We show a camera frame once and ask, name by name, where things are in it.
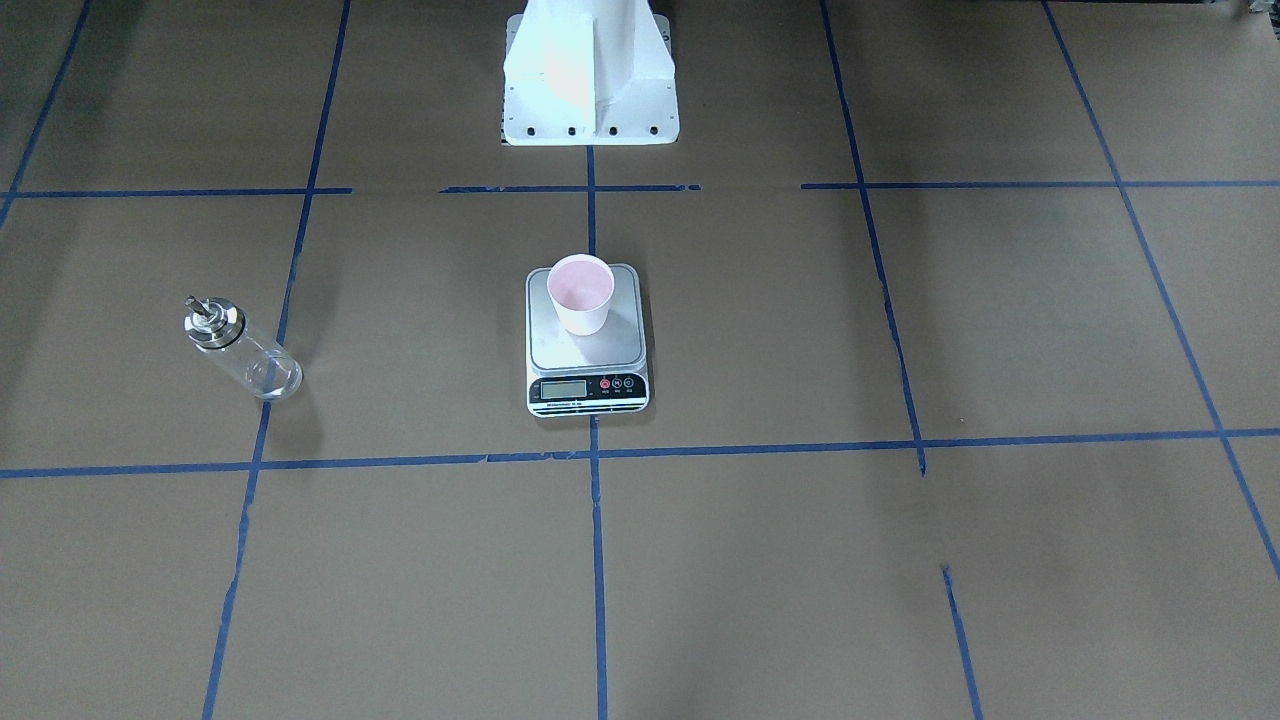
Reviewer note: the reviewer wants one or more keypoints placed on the silver digital kitchen scale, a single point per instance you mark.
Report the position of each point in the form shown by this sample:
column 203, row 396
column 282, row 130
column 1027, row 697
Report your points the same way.
column 605, row 372

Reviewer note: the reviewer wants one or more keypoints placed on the pink plastic cup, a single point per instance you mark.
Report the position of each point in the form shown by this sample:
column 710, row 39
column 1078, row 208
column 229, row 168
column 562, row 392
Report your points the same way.
column 581, row 288

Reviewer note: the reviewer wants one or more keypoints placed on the white camera pole with base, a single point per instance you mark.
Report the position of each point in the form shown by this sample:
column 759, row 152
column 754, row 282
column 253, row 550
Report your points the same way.
column 589, row 73

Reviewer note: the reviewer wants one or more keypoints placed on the clear glass sauce dispenser bottle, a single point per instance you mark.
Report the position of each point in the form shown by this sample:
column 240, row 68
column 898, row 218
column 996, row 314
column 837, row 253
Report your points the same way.
column 221, row 331

